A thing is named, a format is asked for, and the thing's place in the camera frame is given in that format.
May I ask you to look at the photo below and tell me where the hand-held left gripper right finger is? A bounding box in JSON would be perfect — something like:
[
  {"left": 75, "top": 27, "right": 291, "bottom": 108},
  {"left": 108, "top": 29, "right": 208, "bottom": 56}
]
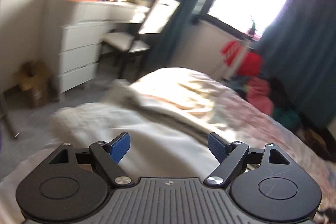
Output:
[{"left": 206, "top": 133, "right": 291, "bottom": 187}]

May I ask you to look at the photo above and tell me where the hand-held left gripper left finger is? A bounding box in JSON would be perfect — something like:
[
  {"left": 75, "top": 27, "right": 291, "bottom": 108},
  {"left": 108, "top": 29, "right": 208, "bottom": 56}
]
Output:
[{"left": 49, "top": 132, "right": 135, "bottom": 187}]

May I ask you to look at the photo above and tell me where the bed with rumpled blankets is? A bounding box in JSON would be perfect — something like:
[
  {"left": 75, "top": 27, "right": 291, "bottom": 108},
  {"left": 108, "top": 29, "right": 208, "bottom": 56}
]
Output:
[{"left": 130, "top": 68, "right": 336, "bottom": 224}]

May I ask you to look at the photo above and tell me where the pink cloth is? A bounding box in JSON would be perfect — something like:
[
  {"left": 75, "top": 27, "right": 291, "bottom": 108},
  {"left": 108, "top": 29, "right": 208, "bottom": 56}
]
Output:
[{"left": 247, "top": 77, "right": 275, "bottom": 115}]

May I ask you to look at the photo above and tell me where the green cloth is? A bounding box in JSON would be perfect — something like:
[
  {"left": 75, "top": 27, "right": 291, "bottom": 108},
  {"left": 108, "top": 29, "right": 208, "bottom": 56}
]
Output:
[{"left": 274, "top": 107, "right": 300, "bottom": 130}]

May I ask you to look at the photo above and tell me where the black cloth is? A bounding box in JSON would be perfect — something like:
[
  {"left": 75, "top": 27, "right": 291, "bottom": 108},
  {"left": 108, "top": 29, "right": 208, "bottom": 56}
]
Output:
[{"left": 270, "top": 77, "right": 297, "bottom": 109}]

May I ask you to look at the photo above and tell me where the brown cardboard box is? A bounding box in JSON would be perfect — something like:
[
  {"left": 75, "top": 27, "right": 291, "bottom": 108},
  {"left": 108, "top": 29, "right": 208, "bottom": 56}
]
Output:
[{"left": 14, "top": 60, "right": 51, "bottom": 108}]

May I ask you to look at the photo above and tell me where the white dresser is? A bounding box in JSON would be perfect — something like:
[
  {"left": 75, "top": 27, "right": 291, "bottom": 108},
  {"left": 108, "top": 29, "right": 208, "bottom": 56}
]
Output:
[{"left": 43, "top": 0, "right": 147, "bottom": 102}]

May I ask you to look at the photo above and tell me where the grey metal stand leg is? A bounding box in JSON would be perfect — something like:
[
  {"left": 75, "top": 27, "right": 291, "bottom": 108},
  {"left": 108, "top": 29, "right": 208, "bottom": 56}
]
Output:
[{"left": 0, "top": 82, "right": 19, "bottom": 138}]

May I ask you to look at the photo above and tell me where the wide blue curtain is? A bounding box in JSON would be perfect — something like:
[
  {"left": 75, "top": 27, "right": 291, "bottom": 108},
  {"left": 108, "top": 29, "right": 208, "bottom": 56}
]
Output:
[{"left": 259, "top": 0, "right": 336, "bottom": 130}]

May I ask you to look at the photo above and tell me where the white backed chair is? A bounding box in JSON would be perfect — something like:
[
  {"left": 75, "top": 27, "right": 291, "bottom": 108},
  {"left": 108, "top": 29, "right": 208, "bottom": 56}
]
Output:
[{"left": 99, "top": 0, "right": 180, "bottom": 79}]

